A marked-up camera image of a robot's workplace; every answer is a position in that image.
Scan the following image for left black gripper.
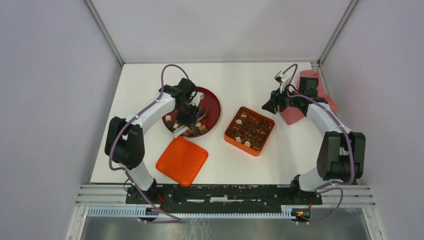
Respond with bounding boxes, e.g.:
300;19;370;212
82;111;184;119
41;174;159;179
175;101;202;132

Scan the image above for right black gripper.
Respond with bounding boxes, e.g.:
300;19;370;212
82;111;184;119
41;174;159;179
261;82;303;115

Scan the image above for metal serving tongs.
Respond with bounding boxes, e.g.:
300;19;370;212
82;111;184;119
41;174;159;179
173;107;210;138

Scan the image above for orange compartment chocolate box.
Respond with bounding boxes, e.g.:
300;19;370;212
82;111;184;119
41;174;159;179
224;106;275;157

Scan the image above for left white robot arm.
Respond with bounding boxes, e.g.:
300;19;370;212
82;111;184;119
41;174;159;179
104;78;204;204

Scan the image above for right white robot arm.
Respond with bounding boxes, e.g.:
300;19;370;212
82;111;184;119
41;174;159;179
262;73;366;204

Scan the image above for round dark red plate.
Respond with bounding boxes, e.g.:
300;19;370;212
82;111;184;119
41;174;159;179
162;85;222;138

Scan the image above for orange box lid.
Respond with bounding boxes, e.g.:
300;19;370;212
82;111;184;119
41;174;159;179
155;137;209;187

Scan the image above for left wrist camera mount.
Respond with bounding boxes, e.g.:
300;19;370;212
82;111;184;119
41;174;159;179
190;92;204;106

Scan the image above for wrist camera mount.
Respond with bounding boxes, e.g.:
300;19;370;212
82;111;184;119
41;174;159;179
274;71;292;93
190;92;204;106

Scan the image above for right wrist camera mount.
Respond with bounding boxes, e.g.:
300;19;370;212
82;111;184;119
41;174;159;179
274;71;292;93

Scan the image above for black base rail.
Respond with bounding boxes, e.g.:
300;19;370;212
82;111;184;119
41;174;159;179
125;184;323;214

